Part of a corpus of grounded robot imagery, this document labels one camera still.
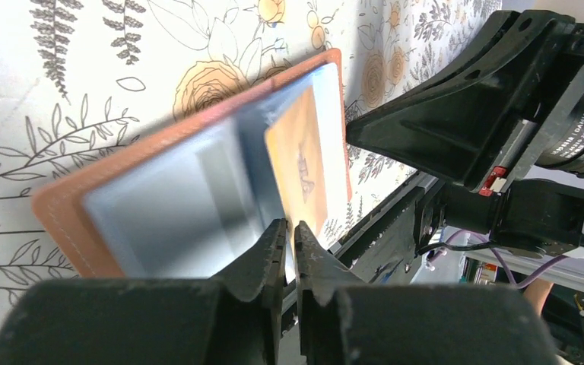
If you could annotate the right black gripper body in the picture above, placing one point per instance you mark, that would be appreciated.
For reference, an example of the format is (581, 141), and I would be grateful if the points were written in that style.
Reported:
(532, 201)

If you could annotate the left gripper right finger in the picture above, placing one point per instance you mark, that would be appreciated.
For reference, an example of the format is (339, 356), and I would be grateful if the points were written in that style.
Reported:
(344, 320)

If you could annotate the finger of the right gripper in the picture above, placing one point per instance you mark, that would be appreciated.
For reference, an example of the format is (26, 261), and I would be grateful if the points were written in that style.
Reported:
(454, 125)

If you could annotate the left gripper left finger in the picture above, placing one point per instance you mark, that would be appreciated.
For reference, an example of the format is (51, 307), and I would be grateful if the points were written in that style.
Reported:
(234, 317)

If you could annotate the tan leather card holder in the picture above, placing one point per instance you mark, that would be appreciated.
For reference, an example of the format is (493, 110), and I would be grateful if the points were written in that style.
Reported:
(190, 199)

